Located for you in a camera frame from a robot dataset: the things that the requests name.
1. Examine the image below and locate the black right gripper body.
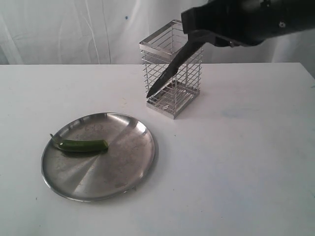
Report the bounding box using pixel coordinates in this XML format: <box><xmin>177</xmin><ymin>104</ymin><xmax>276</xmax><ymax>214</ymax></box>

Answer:
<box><xmin>181</xmin><ymin>0</ymin><xmax>315</xmax><ymax>47</ymax></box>

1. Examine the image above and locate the black knife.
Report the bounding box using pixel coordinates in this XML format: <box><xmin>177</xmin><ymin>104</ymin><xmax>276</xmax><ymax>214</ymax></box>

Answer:
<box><xmin>146</xmin><ymin>40</ymin><xmax>205</xmax><ymax>98</ymax></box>

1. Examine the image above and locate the green chili pepper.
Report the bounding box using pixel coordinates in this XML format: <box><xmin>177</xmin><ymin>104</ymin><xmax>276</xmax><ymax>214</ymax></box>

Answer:
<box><xmin>50</xmin><ymin>134</ymin><xmax>108</xmax><ymax>152</ymax></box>

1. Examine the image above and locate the round steel plate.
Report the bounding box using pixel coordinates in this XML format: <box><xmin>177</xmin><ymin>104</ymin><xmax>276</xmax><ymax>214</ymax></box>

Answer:
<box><xmin>41</xmin><ymin>113</ymin><xmax>158</xmax><ymax>202</ymax></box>

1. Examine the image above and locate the wire utensil holder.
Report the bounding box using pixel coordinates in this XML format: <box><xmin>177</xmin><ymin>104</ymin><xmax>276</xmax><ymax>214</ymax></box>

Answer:
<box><xmin>139</xmin><ymin>20</ymin><xmax>203</xmax><ymax>119</ymax></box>

